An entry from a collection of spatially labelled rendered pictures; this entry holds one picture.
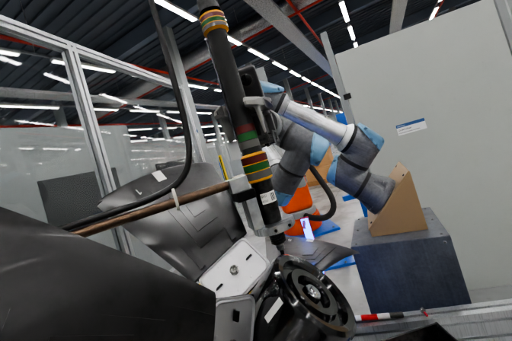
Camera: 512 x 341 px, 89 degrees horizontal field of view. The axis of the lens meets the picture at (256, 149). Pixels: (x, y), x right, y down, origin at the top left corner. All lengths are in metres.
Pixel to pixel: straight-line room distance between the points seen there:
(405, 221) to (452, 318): 0.30
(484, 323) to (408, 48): 1.85
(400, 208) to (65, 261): 0.97
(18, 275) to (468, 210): 2.47
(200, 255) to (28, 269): 0.24
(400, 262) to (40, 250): 0.97
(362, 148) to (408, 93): 1.35
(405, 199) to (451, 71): 1.54
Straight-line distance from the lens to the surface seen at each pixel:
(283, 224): 0.42
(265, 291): 0.35
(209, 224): 0.45
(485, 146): 2.49
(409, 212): 1.07
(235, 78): 0.44
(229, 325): 0.33
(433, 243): 1.03
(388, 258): 1.05
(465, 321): 0.98
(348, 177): 1.05
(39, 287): 0.24
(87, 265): 0.25
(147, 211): 0.40
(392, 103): 2.28
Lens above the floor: 1.40
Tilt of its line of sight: 2 degrees up
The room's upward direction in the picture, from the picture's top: 17 degrees counter-clockwise
